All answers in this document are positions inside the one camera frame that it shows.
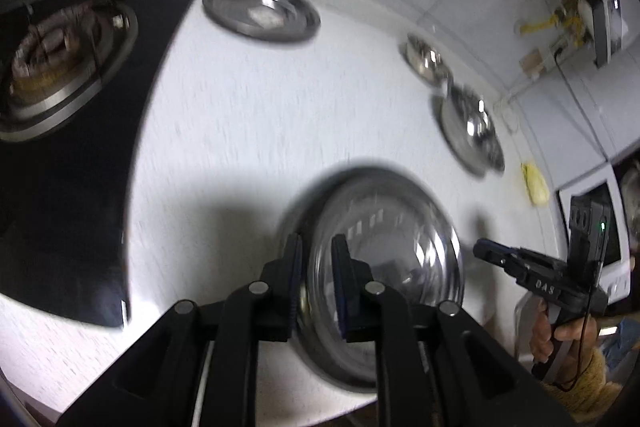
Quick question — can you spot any large steel bowl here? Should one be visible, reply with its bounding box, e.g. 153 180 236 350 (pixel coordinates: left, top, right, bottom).
278 166 464 393

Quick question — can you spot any medium steel bowl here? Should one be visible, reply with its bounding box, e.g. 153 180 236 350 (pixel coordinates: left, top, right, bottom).
439 82 506 178

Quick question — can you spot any yellow gas hose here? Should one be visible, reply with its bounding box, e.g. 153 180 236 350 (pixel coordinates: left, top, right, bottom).
514 0 589 48

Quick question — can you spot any white water heater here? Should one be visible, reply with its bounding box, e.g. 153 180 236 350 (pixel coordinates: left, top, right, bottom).
578 0 639 68

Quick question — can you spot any steel plate with label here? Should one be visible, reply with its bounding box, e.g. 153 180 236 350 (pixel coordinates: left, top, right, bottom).
202 0 321 43

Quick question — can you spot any black gas stove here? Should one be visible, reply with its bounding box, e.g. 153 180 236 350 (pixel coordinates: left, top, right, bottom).
1 0 193 329

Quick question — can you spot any small steel bowl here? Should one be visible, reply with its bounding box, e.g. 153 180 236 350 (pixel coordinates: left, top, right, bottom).
405 34 452 87

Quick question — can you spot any beige wall socket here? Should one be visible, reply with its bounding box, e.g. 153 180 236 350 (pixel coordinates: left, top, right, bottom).
520 48 547 80

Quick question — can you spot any right hand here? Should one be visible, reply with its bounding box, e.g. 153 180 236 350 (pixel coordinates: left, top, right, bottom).
529 300 599 367

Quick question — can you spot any black power cable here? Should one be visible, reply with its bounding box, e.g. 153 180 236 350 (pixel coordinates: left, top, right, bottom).
552 45 616 163

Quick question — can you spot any white microwave oven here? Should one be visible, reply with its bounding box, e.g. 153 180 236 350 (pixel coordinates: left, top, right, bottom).
529 164 630 325

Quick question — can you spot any yellow sponge cloth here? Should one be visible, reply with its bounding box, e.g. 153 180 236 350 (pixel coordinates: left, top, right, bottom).
521 161 550 207

